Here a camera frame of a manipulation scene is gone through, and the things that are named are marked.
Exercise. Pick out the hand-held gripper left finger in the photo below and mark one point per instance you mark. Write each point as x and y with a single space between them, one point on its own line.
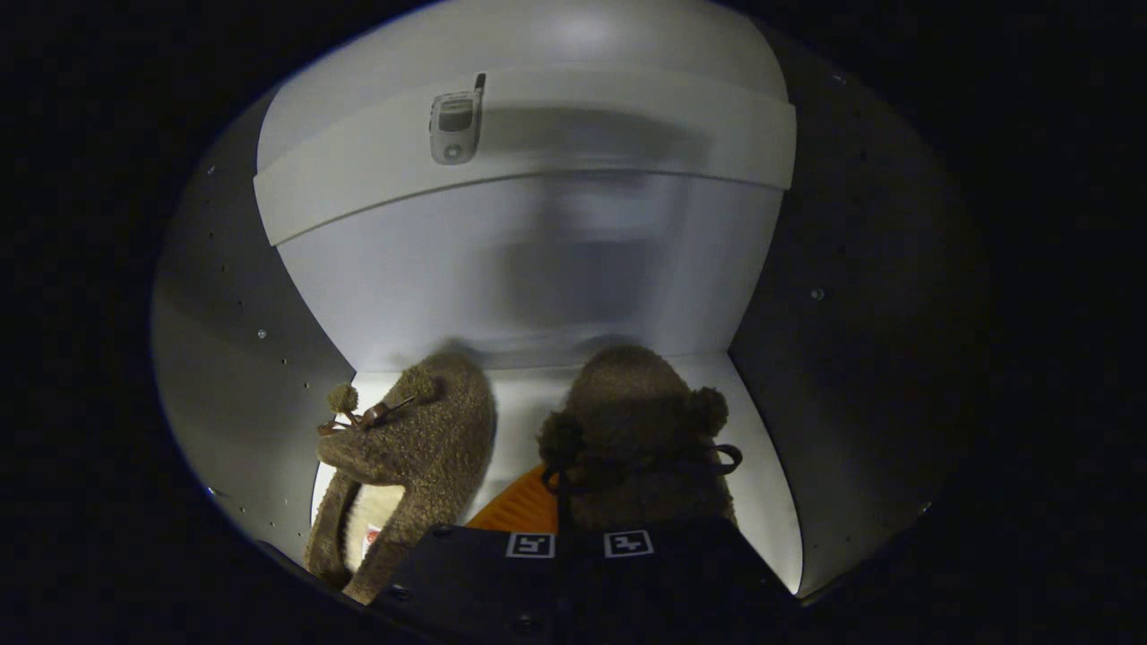
466 582

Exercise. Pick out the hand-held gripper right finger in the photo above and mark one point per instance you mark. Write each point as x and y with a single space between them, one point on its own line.
681 573

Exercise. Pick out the brown fuzzy shoe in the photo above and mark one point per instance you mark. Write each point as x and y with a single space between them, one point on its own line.
636 403
430 439

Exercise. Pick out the dark grey shoe cabinet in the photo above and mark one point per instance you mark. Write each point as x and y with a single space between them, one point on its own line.
224 313

